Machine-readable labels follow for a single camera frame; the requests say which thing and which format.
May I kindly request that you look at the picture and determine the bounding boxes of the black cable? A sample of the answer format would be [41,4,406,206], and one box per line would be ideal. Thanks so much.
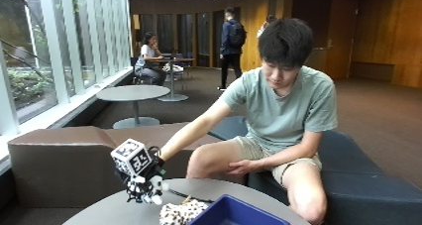
[168,188,214,204]

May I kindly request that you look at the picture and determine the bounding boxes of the white marker cube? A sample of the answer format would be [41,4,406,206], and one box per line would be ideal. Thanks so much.
[109,138,155,177]

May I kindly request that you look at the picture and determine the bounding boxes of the spotted soft toy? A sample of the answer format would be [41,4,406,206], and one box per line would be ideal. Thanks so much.
[159,195,212,225]

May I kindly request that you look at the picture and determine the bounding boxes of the black backpack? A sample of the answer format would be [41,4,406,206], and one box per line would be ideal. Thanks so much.
[228,20,248,49]

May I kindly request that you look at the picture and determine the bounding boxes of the dark blue sofa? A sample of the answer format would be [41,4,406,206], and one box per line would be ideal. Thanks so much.
[208,115,422,225]

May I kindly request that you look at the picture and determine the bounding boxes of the blue chair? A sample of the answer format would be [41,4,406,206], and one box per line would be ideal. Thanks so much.
[172,53,196,82]
[129,56,156,85]

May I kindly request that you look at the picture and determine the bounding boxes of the round grey cafe table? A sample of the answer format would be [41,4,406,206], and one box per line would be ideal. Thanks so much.
[156,57,197,103]

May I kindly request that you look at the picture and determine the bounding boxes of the wooden door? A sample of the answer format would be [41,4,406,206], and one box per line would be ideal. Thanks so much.
[305,0,358,80]

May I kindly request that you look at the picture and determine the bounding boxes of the blue plastic bin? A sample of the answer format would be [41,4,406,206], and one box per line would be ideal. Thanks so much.
[188,194,293,225]

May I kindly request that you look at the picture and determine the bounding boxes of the round grey side table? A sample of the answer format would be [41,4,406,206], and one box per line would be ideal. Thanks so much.
[95,84,172,130]

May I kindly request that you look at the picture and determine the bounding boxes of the the person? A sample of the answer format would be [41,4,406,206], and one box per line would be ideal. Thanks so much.
[159,18,341,225]

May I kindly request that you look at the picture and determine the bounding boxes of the wooden bench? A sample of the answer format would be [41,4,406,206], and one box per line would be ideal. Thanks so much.
[349,61,395,82]

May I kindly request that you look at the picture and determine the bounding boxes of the brown sofa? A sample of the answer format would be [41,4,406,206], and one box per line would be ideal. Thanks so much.
[7,121,221,209]

